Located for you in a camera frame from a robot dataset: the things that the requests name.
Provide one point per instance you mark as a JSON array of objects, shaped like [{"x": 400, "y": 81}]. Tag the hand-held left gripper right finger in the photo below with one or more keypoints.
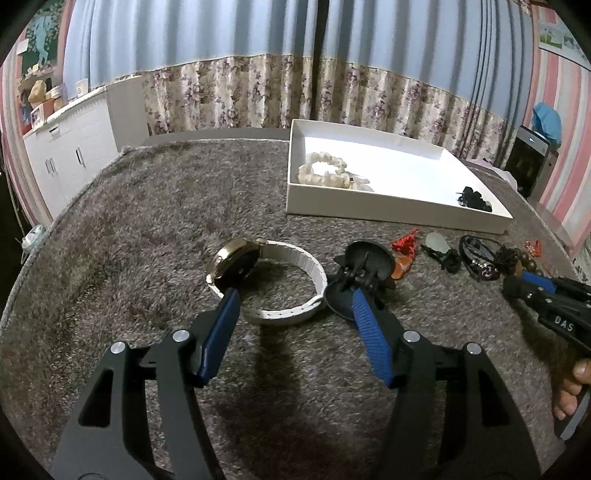
[{"x": 369, "y": 334}]

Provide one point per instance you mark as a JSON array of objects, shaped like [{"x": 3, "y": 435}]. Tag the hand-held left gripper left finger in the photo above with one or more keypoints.
[{"x": 220, "y": 334}]

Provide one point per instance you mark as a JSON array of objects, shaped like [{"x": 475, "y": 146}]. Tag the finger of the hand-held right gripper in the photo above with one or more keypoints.
[
  {"x": 538, "y": 279},
  {"x": 519, "y": 290}
]

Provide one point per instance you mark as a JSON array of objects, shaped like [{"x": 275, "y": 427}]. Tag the white band wristwatch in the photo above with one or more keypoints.
[{"x": 233, "y": 263}]

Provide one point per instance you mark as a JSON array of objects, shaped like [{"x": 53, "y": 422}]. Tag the orange pendant with red knot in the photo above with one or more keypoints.
[{"x": 405, "y": 243}]

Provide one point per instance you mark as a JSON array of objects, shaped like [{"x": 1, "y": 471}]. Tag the white shallow tray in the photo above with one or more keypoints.
[{"x": 392, "y": 170}]

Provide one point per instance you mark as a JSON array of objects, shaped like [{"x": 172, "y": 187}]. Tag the person's right hand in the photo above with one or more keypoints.
[{"x": 567, "y": 400}]

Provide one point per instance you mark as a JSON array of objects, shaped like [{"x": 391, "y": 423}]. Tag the black scrunchie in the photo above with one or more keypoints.
[{"x": 471, "y": 196}]

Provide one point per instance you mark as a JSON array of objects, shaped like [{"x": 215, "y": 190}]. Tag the black air purifier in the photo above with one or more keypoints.
[{"x": 526, "y": 161}]

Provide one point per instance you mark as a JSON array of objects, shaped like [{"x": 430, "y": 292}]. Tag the pink plastic bag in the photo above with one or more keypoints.
[{"x": 482, "y": 163}]

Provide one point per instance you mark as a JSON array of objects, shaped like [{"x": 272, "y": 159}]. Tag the grey shaggy blanket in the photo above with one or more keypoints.
[{"x": 138, "y": 230}]

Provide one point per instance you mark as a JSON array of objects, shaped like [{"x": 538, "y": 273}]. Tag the blue cloth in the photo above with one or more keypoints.
[{"x": 547, "y": 122}]

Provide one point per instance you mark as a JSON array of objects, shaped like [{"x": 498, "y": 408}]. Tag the clear plastic cup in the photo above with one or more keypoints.
[{"x": 33, "y": 236}]

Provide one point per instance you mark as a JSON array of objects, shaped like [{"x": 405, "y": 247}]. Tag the white cabinet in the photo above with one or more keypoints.
[{"x": 69, "y": 152}]

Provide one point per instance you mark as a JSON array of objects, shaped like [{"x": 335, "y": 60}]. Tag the blue floral curtain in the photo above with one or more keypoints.
[
  {"x": 184, "y": 55},
  {"x": 415, "y": 55}
]

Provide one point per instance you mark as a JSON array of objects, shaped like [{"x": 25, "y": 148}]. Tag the white cup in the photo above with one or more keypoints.
[{"x": 82, "y": 86}]

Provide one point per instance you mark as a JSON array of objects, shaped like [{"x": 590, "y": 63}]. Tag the yellow stuffed toy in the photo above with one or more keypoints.
[{"x": 37, "y": 92}]

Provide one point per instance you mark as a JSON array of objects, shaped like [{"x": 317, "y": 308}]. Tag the green wall poster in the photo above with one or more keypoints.
[{"x": 44, "y": 32}]

